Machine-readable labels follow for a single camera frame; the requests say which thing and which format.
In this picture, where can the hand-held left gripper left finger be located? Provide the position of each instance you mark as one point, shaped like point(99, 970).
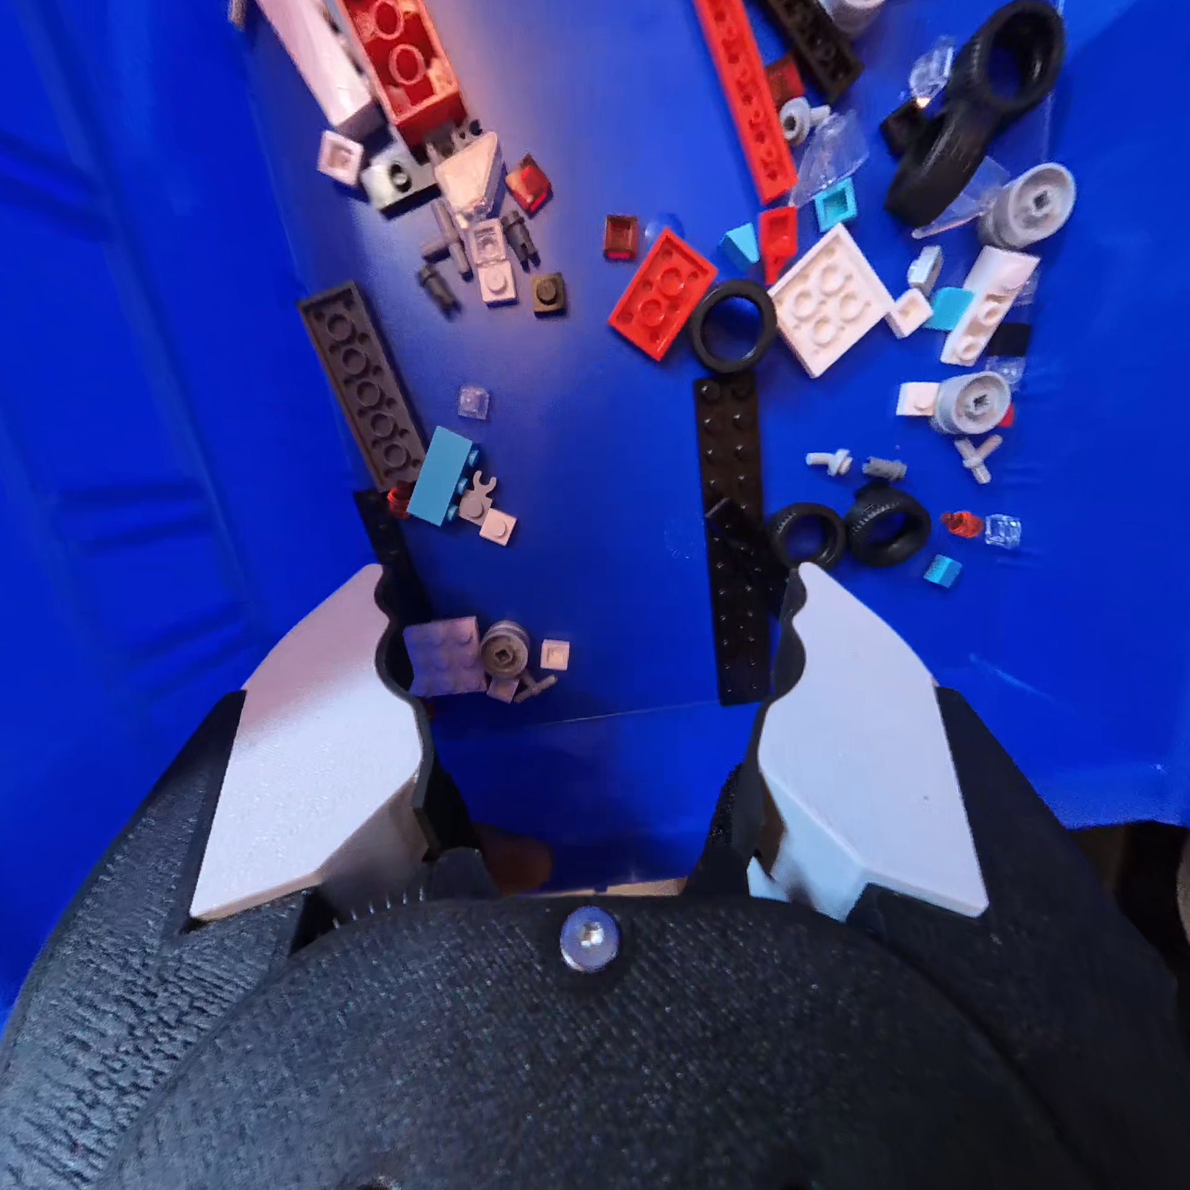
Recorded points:
point(306, 762)

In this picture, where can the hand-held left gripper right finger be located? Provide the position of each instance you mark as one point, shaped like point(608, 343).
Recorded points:
point(864, 762)

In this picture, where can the blue plastic bin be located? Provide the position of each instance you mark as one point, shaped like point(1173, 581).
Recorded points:
point(604, 520)

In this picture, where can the pile of lego pieces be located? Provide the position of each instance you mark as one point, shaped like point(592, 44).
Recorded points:
point(665, 293)

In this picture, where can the person's left hand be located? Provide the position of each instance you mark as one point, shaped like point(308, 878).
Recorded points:
point(516, 857)

